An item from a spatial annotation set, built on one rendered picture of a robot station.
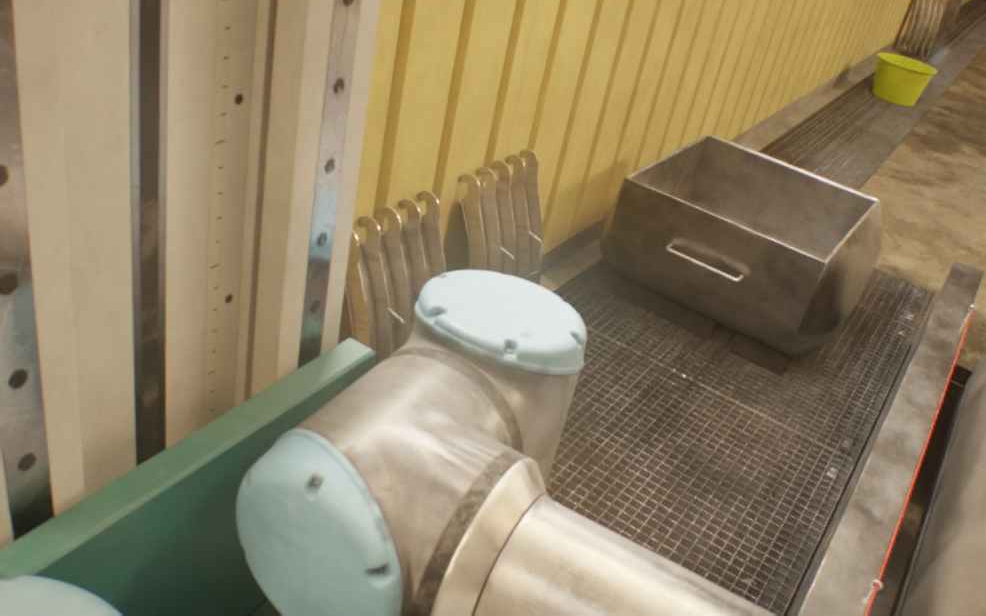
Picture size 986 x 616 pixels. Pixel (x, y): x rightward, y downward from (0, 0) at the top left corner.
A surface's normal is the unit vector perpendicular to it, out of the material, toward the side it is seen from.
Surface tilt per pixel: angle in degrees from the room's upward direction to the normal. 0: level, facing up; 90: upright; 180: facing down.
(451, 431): 11
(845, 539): 2
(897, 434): 1
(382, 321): 90
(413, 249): 90
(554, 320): 5
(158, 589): 90
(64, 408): 90
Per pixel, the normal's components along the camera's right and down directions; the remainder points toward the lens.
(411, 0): -0.25, 0.45
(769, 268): -0.60, 0.32
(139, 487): 0.18, -0.85
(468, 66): 0.82, 0.41
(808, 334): 0.33, 0.58
